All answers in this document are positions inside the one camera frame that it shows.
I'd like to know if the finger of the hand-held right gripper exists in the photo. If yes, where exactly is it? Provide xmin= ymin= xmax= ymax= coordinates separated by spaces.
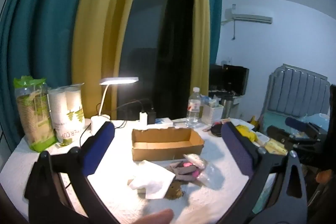
xmin=266 ymin=126 xmax=292 ymax=147
xmin=285 ymin=117 xmax=327 ymax=138

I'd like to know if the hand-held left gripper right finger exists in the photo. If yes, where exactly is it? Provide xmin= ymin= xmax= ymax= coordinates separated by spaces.
xmin=218 ymin=122 xmax=307 ymax=224

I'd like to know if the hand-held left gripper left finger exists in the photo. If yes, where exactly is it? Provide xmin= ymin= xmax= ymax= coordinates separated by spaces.
xmin=24 ymin=121 xmax=124 ymax=224

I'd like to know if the pink plush toy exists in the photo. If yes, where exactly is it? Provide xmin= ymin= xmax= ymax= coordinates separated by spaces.
xmin=183 ymin=161 xmax=201 ymax=180

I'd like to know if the grey plush toy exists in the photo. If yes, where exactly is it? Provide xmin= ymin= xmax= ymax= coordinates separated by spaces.
xmin=165 ymin=160 xmax=198 ymax=182

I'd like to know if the white tissue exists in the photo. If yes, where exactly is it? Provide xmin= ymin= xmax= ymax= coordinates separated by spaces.
xmin=129 ymin=160 xmax=176 ymax=199

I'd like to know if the cardboard box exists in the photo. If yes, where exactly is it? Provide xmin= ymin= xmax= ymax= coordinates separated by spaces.
xmin=131 ymin=127 xmax=205 ymax=162

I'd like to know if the brown plush toy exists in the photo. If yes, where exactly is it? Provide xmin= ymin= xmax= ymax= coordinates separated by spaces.
xmin=164 ymin=181 xmax=188 ymax=199

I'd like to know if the yellow soft toy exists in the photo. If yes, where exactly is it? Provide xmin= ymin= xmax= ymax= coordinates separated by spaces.
xmin=235 ymin=124 xmax=259 ymax=143

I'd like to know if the person's right hand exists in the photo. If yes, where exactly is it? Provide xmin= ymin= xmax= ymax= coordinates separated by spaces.
xmin=316 ymin=169 xmax=333 ymax=185

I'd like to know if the person's left hand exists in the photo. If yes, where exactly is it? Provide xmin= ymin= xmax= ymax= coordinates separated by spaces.
xmin=130 ymin=209 xmax=174 ymax=224

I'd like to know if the yellow snack packet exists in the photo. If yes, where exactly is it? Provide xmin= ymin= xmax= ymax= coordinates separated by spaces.
xmin=265 ymin=139 xmax=288 ymax=156

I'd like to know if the light blue bedding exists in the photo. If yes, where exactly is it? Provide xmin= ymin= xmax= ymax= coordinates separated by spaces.
xmin=262 ymin=111 xmax=331 ymax=135

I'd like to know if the black pouch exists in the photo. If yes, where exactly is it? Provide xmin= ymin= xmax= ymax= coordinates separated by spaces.
xmin=210 ymin=122 xmax=225 ymax=138

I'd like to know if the clear plastic bag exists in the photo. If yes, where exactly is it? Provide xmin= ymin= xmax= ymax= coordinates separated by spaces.
xmin=196 ymin=161 xmax=226 ymax=190

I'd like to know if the white plastic basket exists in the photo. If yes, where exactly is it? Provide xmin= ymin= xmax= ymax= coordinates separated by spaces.
xmin=202 ymin=102 xmax=224 ymax=125

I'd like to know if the steel thermos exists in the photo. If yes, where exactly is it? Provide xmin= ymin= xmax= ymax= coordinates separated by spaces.
xmin=219 ymin=97 xmax=240 ymax=119

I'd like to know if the white paper cup pack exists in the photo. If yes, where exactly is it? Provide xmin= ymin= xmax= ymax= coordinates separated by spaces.
xmin=48 ymin=84 xmax=85 ymax=147

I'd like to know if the clear water bottle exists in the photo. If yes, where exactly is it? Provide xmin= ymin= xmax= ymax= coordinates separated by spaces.
xmin=186 ymin=87 xmax=202 ymax=128

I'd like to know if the green paper cup pack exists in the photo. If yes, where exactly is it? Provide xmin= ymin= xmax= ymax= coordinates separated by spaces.
xmin=14 ymin=76 xmax=57 ymax=152

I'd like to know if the white power strip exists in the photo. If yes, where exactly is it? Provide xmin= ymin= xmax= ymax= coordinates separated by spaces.
xmin=138 ymin=117 xmax=174 ymax=128

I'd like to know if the white desk lamp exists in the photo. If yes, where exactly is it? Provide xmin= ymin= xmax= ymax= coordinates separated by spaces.
xmin=91 ymin=77 xmax=139 ymax=135

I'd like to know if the black appliance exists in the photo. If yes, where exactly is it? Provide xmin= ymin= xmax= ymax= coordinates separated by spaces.
xmin=209 ymin=64 xmax=250 ymax=96

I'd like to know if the white air conditioner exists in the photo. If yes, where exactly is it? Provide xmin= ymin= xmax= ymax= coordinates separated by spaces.
xmin=224 ymin=5 xmax=273 ymax=25

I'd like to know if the wide yellow curtain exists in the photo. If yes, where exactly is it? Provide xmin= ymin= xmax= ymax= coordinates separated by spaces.
xmin=72 ymin=0 xmax=150 ymax=119

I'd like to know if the dark glass door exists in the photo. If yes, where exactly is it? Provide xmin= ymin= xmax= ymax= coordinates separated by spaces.
xmin=117 ymin=0 xmax=195 ymax=119

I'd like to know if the narrow yellow curtain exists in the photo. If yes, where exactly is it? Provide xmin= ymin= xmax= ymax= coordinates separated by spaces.
xmin=190 ymin=0 xmax=212 ymax=119

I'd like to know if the narrow teal curtain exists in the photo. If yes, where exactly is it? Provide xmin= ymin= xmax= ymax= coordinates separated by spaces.
xmin=206 ymin=0 xmax=223 ymax=64

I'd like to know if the black charger cable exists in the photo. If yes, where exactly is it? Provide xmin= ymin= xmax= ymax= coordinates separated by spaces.
xmin=110 ymin=99 xmax=154 ymax=119

